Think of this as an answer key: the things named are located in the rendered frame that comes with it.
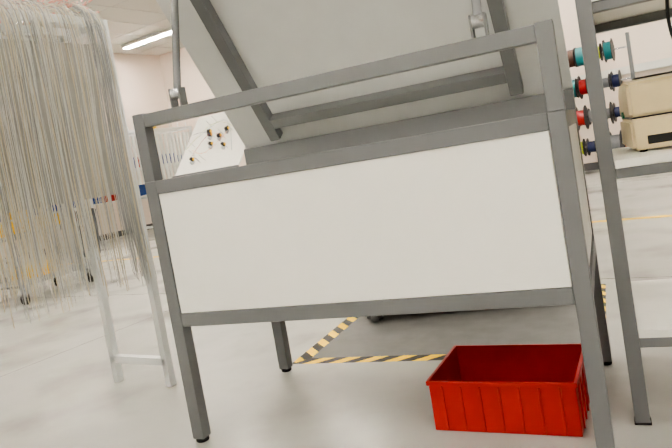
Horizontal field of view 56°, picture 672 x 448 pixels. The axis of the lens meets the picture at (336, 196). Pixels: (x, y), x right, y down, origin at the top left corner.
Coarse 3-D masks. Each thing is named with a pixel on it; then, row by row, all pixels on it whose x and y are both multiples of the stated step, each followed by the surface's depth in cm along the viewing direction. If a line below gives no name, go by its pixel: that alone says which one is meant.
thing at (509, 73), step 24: (192, 0) 195; (216, 24) 200; (504, 24) 180; (240, 72) 211; (480, 72) 196; (504, 72) 191; (360, 96) 212; (384, 96) 207; (408, 96) 204; (432, 96) 202; (264, 120) 224; (288, 120) 222; (312, 120) 220
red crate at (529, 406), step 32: (480, 352) 193; (512, 352) 189; (544, 352) 184; (576, 352) 180; (448, 384) 169; (480, 384) 165; (512, 384) 161; (544, 384) 157; (576, 384) 154; (448, 416) 170; (480, 416) 166; (512, 416) 163; (544, 416) 159; (576, 416) 156
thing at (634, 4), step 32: (576, 0) 150; (608, 0) 148; (640, 0) 146; (608, 128) 151; (608, 160) 152; (640, 160) 150; (608, 192) 153; (608, 224) 154; (640, 288) 189; (640, 320) 161; (640, 352) 155; (640, 384) 156; (640, 416) 157
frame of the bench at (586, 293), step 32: (480, 128) 147; (512, 128) 144; (544, 128) 141; (288, 160) 167; (320, 160) 164; (352, 160) 160; (160, 192) 184; (576, 192) 141; (160, 224) 186; (576, 224) 141; (160, 256) 187; (576, 256) 142; (576, 288) 143; (192, 320) 186; (224, 320) 182; (256, 320) 177; (288, 320) 173; (192, 352) 190; (288, 352) 243; (608, 352) 196; (192, 384) 189; (192, 416) 190; (608, 416) 144
